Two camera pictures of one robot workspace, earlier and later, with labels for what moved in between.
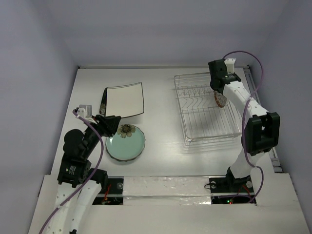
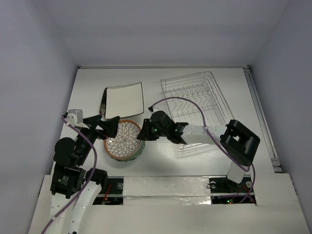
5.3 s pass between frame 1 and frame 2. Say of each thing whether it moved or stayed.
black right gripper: moved
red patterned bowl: moved
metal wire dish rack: moved
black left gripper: stayed
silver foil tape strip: stayed
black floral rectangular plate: stayed
